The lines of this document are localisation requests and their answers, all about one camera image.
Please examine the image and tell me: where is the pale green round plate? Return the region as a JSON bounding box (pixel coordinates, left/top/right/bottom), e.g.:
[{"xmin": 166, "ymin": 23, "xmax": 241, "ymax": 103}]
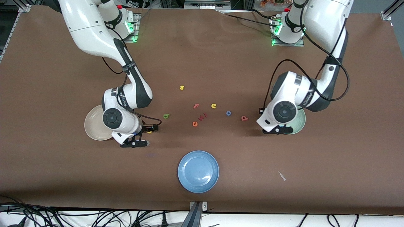
[{"xmin": 282, "ymin": 108, "xmax": 306, "ymax": 135}]

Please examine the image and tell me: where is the beige round plate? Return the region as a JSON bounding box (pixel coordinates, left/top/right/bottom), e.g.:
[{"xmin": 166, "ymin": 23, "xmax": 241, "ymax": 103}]
[{"xmin": 84, "ymin": 105, "xmax": 115, "ymax": 141}]

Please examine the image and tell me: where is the blue round plate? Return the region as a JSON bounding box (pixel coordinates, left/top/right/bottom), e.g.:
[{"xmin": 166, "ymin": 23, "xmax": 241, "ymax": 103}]
[{"xmin": 177, "ymin": 150, "xmax": 220, "ymax": 193}]

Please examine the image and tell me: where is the brown table cover sheet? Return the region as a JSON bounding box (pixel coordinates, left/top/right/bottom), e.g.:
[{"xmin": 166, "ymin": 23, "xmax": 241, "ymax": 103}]
[{"xmin": 0, "ymin": 5, "xmax": 404, "ymax": 215}]

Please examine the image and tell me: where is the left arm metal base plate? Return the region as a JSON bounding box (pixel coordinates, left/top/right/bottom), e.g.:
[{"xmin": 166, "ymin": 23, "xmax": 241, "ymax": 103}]
[{"xmin": 271, "ymin": 16, "xmax": 305, "ymax": 47}]

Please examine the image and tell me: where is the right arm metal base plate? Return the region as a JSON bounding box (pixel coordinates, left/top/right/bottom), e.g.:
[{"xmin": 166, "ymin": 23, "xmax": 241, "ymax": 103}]
[{"xmin": 125, "ymin": 13, "xmax": 140, "ymax": 43}]

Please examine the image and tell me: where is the thin black power cable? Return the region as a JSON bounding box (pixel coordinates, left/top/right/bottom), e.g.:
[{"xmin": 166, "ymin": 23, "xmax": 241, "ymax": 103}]
[
  {"xmin": 220, "ymin": 13, "xmax": 275, "ymax": 29},
  {"xmin": 248, "ymin": 9, "xmax": 278, "ymax": 21}
]

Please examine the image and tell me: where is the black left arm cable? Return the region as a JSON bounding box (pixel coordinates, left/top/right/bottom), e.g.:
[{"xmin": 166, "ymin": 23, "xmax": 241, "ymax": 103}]
[{"xmin": 263, "ymin": 0, "xmax": 350, "ymax": 111}]

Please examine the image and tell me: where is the aluminium camera mount post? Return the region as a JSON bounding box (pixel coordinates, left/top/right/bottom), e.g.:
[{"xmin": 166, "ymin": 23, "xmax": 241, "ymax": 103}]
[{"xmin": 189, "ymin": 201, "xmax": 209, "ymax": 227}]

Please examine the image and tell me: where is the grey metal frame bracket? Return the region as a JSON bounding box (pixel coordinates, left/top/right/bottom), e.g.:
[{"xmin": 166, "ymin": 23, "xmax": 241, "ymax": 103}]
[{"xmin": 184, "ymin": 0, "xmax": 231, "ymax": 10}]

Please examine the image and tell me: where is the aluminium corner rail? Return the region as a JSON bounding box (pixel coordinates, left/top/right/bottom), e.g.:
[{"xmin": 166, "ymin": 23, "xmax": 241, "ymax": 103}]
[
  {"xmin": 380, "ymin": 0, "xmax": 404, "ymax": 22},
  {"xmin": 0, "ymin": 4, "xmax": 32, "ymax": 62}
]

